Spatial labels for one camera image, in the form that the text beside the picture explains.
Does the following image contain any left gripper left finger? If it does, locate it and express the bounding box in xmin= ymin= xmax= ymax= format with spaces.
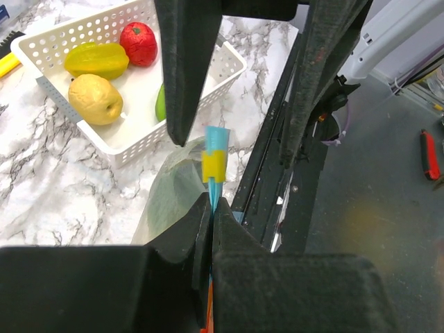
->
xmin=1 ymin=194 xmax=212 ymax=332

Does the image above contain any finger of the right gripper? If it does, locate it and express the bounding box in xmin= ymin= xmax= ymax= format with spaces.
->
xmin=280 ymin=0 xmax=372 ymax=169
xmin=155 ymin=0 xmax=222 ymax=146

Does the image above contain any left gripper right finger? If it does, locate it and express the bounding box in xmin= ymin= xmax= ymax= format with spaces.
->
xmin=212 ymin=199 xmax=399 ymax=332

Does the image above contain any clear zip top bag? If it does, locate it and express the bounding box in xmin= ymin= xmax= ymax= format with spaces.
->
xmin=131 ymin=126 xmax=232 ymax=333

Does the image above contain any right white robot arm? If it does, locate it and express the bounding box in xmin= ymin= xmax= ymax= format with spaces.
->
xmin=155 ymin=1 xmax=443 ymax=167

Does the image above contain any red toy strawberry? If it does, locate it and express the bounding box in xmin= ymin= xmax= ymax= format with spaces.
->
xmin=119 ymin=22 xmax=157 ymax=67

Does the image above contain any green toy star fruit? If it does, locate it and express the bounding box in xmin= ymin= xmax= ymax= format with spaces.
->
xmin=155 ymin=84 xmax=166 ymax=121

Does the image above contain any white perforated plastic basket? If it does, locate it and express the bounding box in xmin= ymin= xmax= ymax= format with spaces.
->
xmin=10 ymin=0 xmax=248 ymax=169

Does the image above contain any yellow toy lemon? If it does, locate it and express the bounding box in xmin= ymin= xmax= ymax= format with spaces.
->
xmin=68 ymin=74 xmax=123 ymax=126

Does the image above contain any red black hand tool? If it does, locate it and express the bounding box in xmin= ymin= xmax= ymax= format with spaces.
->
xmin=420 ymin=129 xmax=441 ymax=181

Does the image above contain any black bit holder strip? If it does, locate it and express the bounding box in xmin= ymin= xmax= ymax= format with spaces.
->
xmin=0 ymin=31 xmax=24 ymax=58

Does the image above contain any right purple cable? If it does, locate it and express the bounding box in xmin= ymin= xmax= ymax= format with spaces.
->
xmin=322 ymin=44 xmax=444 ymax=146

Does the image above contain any yellow handled screwdriver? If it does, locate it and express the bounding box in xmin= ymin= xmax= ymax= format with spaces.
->
xmin=0 ymin=53 xmax=21 ymax=78

